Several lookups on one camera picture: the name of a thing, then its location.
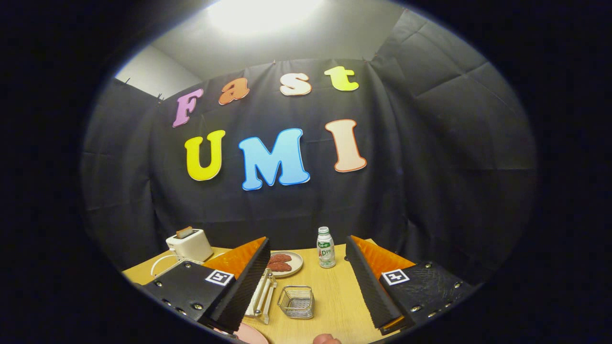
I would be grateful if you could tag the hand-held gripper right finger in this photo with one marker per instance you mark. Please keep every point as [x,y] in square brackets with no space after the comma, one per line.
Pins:
[370,291]

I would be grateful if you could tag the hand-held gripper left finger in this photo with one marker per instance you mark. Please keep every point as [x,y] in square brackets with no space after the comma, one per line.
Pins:
[246,291]

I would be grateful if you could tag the pink plate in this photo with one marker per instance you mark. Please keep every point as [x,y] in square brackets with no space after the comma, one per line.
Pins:
[251,336]

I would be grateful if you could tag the beige plate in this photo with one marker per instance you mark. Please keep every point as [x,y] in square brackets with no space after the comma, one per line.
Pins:
[297,260]

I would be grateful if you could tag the red meat slice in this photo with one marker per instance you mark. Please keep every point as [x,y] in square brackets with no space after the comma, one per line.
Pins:
[280,258]
[279,267]

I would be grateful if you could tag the white drink bottle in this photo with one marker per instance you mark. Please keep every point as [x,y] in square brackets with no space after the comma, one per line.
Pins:
[326,251]

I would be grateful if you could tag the white toaster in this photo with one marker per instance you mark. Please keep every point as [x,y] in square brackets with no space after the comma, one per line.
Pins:
[191,246]

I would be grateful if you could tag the brown toast slice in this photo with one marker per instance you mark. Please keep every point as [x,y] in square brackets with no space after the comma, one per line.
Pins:
[184,232]

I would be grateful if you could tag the black backdrop cloth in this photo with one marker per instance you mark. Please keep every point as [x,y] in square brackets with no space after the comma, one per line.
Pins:
[430,167]

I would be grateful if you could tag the ceiling light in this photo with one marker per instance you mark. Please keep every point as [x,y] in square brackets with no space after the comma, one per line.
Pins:
[263,14]

